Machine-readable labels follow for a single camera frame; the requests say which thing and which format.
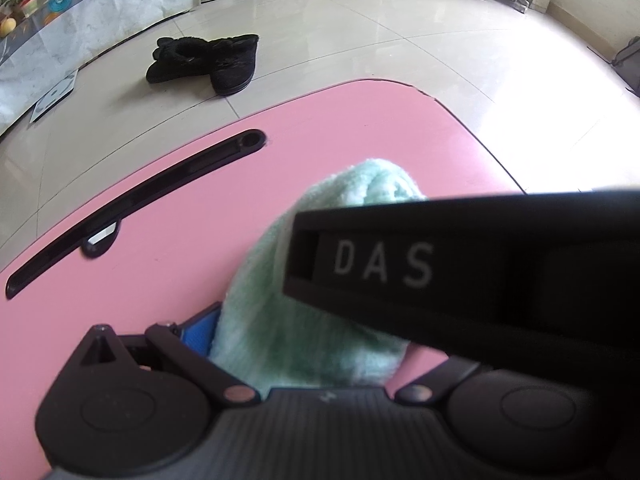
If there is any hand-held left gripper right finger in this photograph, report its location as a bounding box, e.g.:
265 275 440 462
397 355 496 406

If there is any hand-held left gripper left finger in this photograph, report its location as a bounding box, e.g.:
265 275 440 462
67 305 262 407

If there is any mint green towel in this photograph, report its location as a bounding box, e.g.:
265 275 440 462
209 158 428 392

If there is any black fluffy slipper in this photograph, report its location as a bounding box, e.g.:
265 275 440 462
210 34 260 96
146 36 216 85

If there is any bathroom scale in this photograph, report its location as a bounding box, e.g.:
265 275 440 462
29 71 77 123

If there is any marble-print covered cabinet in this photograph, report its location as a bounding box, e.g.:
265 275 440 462
0 0 198 133

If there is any fruit basket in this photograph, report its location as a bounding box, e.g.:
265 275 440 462
0 12 31 38

